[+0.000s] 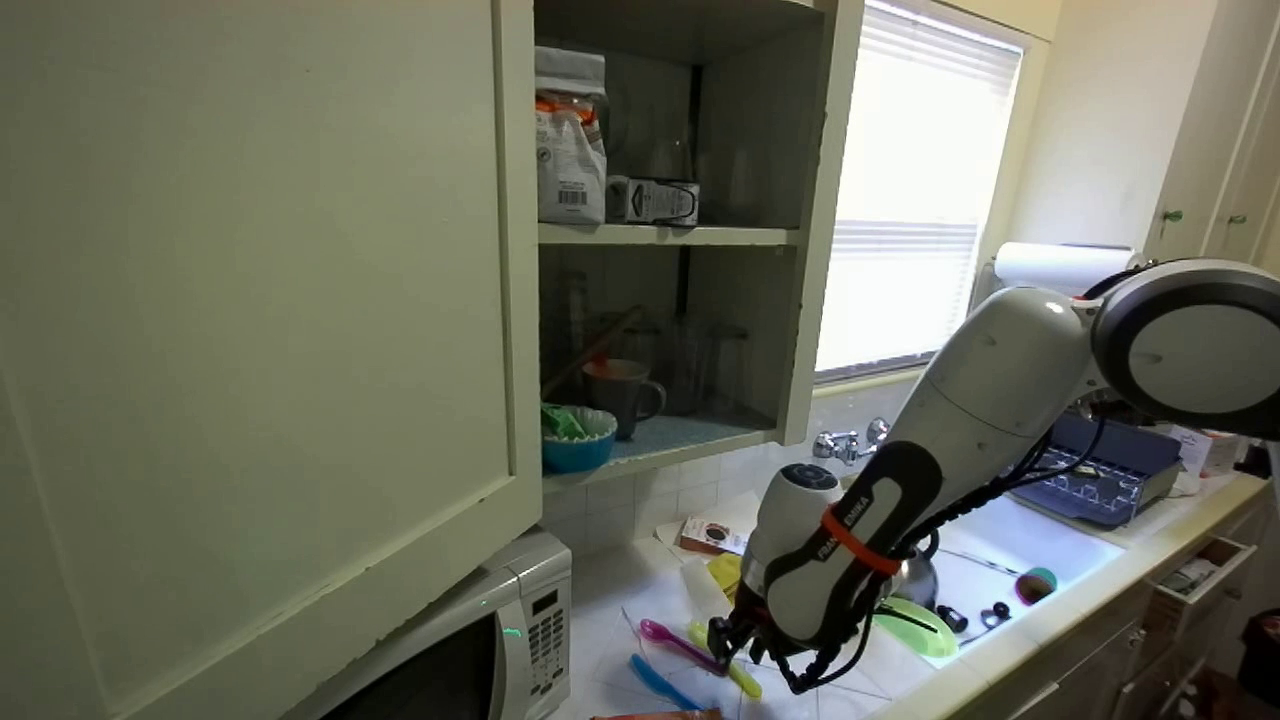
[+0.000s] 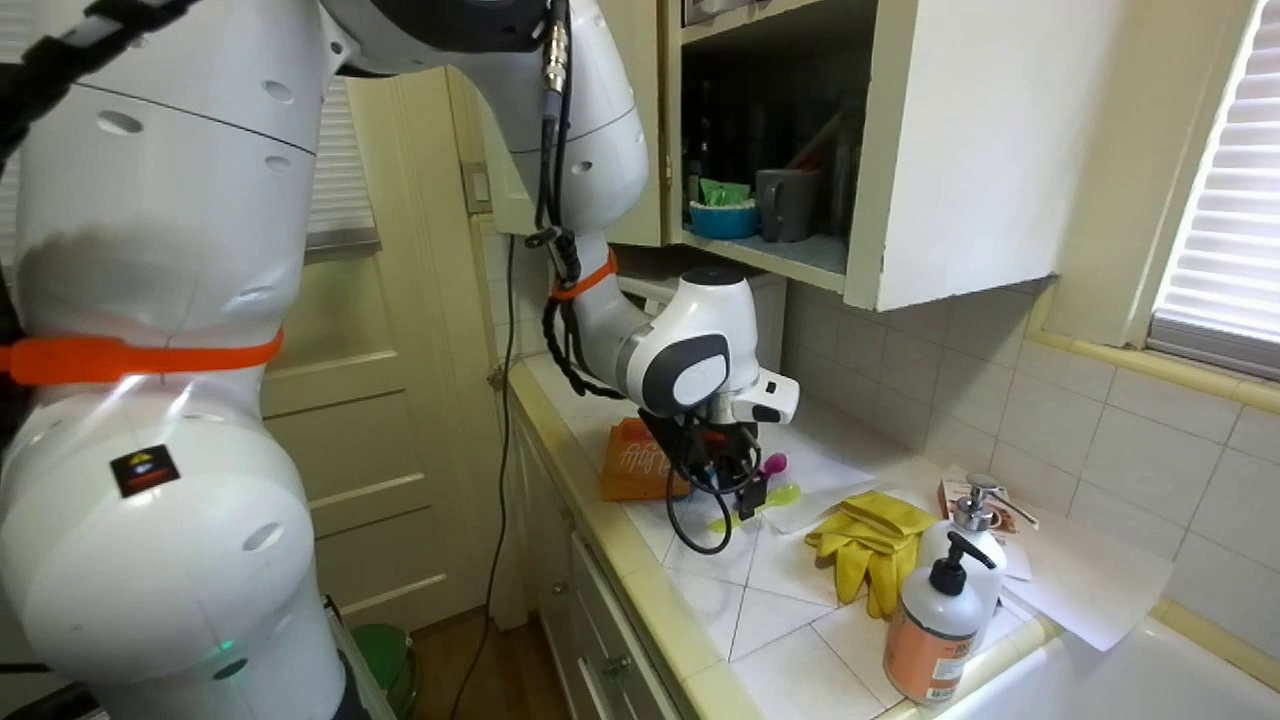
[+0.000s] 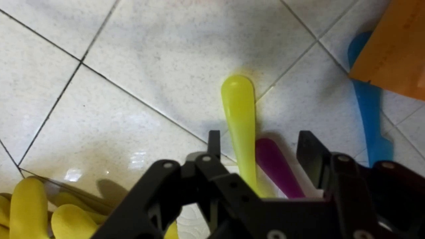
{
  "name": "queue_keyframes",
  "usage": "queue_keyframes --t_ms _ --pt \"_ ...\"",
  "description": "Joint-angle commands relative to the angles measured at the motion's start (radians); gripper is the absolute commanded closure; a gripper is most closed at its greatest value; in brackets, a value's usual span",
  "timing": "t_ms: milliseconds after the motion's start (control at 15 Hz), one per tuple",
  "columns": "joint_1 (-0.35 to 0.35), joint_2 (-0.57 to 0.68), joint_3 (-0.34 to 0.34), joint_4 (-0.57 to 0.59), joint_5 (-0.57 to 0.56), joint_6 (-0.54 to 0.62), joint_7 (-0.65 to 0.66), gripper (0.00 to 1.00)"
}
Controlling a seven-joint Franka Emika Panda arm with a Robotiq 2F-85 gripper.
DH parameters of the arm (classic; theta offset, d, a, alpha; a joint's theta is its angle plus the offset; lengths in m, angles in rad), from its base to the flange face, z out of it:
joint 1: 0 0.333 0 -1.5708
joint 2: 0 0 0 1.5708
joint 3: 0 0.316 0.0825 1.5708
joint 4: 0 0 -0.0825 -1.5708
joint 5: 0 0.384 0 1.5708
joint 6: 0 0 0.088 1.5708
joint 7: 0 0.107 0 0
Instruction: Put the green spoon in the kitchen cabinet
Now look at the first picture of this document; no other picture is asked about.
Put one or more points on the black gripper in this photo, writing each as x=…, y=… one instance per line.
x=766, y=639

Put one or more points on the green plastic spoon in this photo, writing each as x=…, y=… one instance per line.
x=744, y=681

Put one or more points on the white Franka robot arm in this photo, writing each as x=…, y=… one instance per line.
x=986, y=384

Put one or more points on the pink plastic spoon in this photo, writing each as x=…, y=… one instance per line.
x=666, y=633

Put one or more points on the blue plastic spoon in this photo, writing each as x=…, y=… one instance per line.
x=658, y=678

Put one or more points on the white kitchen sink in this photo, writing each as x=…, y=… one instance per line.
x=1027, y=543

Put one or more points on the cream base cabinet drawers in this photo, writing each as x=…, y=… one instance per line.
x=1105, y=664

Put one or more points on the cream cabinet door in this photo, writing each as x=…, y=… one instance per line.
x=266, y=333

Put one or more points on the white tall cabinet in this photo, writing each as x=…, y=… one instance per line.
x=1223, y=160

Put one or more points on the yellow rubber glove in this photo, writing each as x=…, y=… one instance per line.
x=725, y=578

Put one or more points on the small red white packet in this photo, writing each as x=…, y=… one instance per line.
x=711, y=537

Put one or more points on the green plastic plate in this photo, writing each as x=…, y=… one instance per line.
x=925, y=631

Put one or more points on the white microwave oven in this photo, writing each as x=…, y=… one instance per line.
x=522, y=640

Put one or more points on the small black sink item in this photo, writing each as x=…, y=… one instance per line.
x=952, y=618
x=995, y=613

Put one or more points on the chrome sink faucet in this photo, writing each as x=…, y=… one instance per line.
x=840, y=444

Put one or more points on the blue bowl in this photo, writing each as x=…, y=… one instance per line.
x=583, y=453

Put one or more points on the gray mug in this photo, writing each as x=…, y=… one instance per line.
x=630, y=397

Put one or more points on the green item in bowl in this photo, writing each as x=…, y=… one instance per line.
x=564, y=425

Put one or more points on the small colourful ball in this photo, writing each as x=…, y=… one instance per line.
x=1037, y=585

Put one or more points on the blue dish rack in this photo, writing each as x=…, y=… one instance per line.
x=1114, y=485

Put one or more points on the small silver box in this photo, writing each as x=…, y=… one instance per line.
x=652, y=202

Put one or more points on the white paper towel roll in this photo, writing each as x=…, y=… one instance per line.
x=1063, y=266

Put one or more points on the small white box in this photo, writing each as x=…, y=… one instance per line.
x=1205, y=448

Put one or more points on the white window blind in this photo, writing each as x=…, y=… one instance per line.
x=923, y=174

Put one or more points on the white orange food bag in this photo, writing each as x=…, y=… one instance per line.
x=571, y=160

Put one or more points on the cream kitchen wall cabinet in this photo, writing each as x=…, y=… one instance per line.
x=814, y=202

